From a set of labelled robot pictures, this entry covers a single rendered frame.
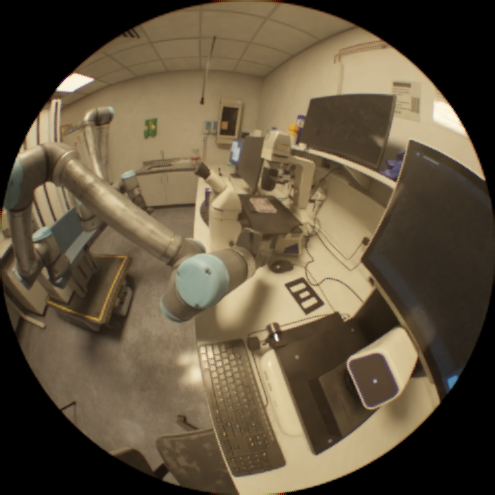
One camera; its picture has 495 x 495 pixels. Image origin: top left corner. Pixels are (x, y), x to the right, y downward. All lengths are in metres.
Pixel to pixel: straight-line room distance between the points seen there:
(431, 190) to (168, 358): 1.45
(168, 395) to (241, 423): 0.88
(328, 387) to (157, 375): 1.14
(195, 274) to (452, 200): 0.42
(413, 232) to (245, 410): 0.52
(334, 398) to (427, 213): 0.37
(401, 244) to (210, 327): 0.53
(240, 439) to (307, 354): 0.30
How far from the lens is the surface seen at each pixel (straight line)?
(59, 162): 0.53
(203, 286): 0.25
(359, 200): 0.98
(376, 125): 0.89
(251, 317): 0.54
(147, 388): 1.35
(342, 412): 0.41
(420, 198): 0.31
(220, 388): 0.46
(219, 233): 0.64
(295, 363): 0.42
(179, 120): 3.29
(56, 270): 1.10
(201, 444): 0.81
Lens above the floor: 1.23
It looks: 38 degrees down
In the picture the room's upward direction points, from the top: 10 degrees clockwise
